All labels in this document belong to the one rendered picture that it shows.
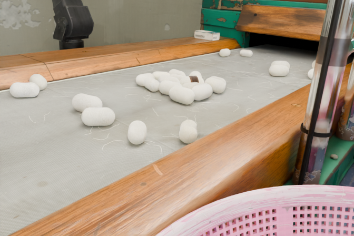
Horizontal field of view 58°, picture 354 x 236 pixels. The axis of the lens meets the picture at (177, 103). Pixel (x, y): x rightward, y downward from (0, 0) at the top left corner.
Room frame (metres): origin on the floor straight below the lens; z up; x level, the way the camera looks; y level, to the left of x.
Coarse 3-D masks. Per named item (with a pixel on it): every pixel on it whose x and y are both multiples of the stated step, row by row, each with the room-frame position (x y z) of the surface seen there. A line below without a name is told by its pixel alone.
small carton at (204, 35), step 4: (196, 32) 0.88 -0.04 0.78; (200, 32) 0.87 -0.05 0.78; (204, 32) 0.87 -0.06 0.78; (208, 32) 0.86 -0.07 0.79; (212, 32) 0.87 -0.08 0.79; (216, 32) 0.88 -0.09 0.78; (196, 36) 0.88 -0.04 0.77; (200, 36) 0.87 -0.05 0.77; (204, 36) 0.87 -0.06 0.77; (208, 36) 0.86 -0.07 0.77; (212, 36) 0.85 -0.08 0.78; (216, 36) 0.86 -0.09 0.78; (208, 40) 0.86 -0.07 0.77; (212, 40) 0.85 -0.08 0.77; (216, 40) 0.87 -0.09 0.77
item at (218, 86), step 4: (208, 80) 0.46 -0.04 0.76; (212, 80) 0.46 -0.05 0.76; (216, 80) 0.46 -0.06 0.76; (220, 80) 0.46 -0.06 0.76; (212, 84) 0.45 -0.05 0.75; (216, 84) 0.45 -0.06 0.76; (220, 84) 0.45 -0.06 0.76; (224, 84) 0.45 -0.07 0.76; (212, 88) 0.45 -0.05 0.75; (216, 88) 0.45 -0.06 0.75; (220, 88) 0.45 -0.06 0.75; (224, 88) 0.45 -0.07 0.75; (216, 92) 0.45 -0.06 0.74; (220, 92) 0.45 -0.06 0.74
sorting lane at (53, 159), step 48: (240, 48) 0.90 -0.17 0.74; (0, 96) 0.39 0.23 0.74; (48, 96) 0.40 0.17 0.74; (96, 96) 0.41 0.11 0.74; (144, 96) 0.42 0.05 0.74; (240, 96) 0.45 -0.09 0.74; (0, 144) 0.26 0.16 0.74; (48, 144) 0.26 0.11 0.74; (96, 144) 0.27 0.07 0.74; (144, 144) 0.27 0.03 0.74; (0, 192) 0.19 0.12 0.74; (48, 192) 0.19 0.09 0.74
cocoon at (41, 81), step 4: (32, 76) 0.43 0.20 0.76; (36, 76) 0.42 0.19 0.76; (40, 76) 0.42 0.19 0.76; (32, 80) 0.42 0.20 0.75; (36, 80) 0.42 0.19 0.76; (40, 80) 0.42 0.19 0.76; (44, 80) 0.42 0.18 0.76; (40, 84) 0.41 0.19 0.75; (44, 84) 0.42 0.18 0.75; (40, 88) 0.42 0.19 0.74; (44, 88) 0.42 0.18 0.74
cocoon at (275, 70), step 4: (272, 68) 0.59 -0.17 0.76; (276, 68) 0.58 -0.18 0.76; (280, 68) 0.59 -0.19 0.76; (284, 68) 0.59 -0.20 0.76; (288, 68) 0.59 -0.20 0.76; (272, 72) 0.58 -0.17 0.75; (276, 72) 0.58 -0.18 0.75; (280, 72) 0.58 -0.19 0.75; (284, 72) 0.58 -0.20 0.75; (288, 72) 0.59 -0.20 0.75
